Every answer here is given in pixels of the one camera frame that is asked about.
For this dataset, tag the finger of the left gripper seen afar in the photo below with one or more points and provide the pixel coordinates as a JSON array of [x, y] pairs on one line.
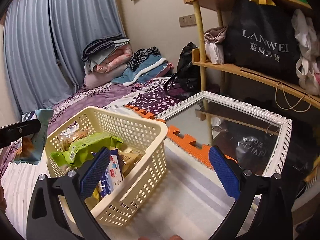
[[11, 133]]

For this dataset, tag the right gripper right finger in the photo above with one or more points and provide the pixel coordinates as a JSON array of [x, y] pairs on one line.
[[272, 220]]

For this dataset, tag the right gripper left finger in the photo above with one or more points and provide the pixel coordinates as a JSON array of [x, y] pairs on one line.
[[46, 219]]

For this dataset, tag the light blue snack packet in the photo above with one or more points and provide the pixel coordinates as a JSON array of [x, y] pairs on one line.
[[30, 147]]

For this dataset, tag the green seaweed snack packet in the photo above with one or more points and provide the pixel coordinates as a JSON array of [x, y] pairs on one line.
[[82, 150]]

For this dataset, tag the clear bag of biscuits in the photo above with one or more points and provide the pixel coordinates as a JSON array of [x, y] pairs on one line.
[[70, 135]]

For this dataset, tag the blue white snack packet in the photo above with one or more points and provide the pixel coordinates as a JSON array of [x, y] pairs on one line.
[[112, 176]]

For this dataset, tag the yellow snack packet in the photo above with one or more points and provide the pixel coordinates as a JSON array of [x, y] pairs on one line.
[[93, 200]]

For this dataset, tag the person right hand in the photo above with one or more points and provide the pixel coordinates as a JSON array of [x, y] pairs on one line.
[[173, 237]]

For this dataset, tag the white framed mirror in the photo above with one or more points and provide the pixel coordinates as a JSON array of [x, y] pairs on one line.
[[256, 138]]

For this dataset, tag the striped white blue sheet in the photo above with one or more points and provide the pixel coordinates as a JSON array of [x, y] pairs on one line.
[[189, 201]]

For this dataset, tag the orange foam puzzle mat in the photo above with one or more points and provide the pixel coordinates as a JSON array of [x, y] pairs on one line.
[[186, 142]]

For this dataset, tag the cream perforated plastic basket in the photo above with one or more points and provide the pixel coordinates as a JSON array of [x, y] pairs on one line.
[[133, 174]]

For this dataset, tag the blue grey curtain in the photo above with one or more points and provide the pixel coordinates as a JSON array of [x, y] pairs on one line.
[[43, 45]]

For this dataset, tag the stack of folded quilts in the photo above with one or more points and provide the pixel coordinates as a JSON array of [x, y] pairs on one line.
[[105, 59]]

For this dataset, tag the purple floral bedspread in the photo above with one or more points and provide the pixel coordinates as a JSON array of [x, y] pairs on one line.
[[151, 96]]

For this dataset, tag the black backpack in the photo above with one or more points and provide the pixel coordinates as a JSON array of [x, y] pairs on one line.
[[187, 80]]

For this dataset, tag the blue folded blanket pile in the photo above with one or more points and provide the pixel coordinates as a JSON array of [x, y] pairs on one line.
[[144, 65]]

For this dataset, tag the black LANWEI shopping bag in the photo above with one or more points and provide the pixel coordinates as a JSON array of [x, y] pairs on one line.
[[262, 38]]

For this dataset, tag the pink folded clothes on shelf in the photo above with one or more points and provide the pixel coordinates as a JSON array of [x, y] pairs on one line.
[[213, 39]]

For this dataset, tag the white plastic bags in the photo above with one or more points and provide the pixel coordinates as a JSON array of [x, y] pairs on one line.
[[306, 67]]

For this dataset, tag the wooden bamboo shelf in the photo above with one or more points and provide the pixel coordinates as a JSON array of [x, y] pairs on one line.
[[200, 58]]

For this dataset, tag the wall power sockets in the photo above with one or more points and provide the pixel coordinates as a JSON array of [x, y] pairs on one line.
[[186, 21]]

